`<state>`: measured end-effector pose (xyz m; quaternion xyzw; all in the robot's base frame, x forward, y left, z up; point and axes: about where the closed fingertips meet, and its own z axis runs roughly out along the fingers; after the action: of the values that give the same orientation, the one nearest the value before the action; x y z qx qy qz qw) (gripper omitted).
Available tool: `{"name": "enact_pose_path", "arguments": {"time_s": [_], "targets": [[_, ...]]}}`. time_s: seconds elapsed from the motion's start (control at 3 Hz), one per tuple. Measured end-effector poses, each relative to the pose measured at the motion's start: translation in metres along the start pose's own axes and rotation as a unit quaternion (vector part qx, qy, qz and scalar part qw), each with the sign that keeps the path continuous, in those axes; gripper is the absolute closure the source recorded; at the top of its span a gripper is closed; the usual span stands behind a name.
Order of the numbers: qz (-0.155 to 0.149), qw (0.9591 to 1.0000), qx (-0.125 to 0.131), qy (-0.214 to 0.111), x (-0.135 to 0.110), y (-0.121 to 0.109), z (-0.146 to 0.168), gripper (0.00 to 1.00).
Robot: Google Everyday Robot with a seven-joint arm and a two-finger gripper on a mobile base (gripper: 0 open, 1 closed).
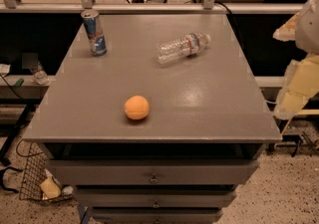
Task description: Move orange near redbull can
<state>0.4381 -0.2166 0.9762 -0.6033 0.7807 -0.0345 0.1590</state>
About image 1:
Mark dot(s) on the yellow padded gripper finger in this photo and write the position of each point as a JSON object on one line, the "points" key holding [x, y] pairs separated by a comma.
{"points": [[300, 84], [287, 31]]}

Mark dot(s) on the orange fruit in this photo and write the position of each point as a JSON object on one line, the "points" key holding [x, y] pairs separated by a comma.
{"points": [[137, 107]]}

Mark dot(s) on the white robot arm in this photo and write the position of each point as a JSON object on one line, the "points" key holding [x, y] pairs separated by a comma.
{"points": [[307, 28]]}

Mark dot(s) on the blue silver redbull can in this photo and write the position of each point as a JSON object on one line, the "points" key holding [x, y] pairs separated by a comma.
{"points": [[94, 30]]}

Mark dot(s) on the clear plastic water bottle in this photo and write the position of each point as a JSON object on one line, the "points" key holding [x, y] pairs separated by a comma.
{"points": [[187, 45]]}

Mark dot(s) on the grey drawer cabinet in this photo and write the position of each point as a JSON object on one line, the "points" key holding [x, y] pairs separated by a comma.
{"points": [[207, 125]]}

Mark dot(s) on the small clear bottle on shelf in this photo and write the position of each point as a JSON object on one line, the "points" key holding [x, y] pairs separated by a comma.
{"points": [[39, 74]]}

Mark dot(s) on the yellow sponge in basket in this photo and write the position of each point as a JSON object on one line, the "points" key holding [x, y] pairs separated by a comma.
{"points": [[50, 188]]}

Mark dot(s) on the metal guard rail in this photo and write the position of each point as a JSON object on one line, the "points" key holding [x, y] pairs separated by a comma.
{"points": [[154, 6]]}

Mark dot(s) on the black wire basket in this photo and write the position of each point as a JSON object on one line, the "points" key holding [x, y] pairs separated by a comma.
{"points": [[34, 174]]}

